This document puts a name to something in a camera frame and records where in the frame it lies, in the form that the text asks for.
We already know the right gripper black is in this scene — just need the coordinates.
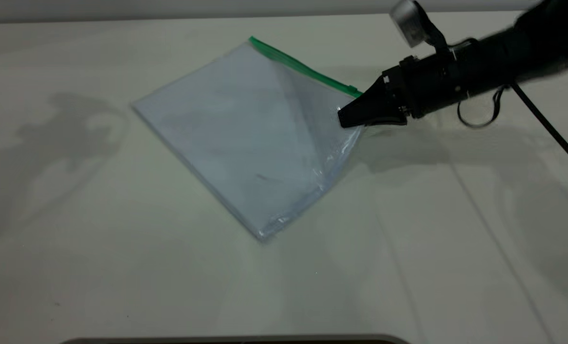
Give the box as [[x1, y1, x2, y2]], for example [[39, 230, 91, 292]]
[[337, 45, 474, 129]]

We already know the clear plastic zip bag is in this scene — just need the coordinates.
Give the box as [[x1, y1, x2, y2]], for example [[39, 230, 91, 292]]
[[131, 36, 366, 242]]

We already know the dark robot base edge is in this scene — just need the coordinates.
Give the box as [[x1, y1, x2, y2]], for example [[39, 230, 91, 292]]
[[59, 333, 413, 344]]

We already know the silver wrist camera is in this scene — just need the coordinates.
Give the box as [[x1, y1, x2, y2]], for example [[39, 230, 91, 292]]
[[390, 0, 452, 54]]

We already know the looped black cable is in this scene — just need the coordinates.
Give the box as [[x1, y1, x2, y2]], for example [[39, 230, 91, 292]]
[[457, 85, 507, 129]]

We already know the straight black cable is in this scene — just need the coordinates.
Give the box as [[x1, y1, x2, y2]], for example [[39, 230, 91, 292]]
[[510, 82, 568, 178]]

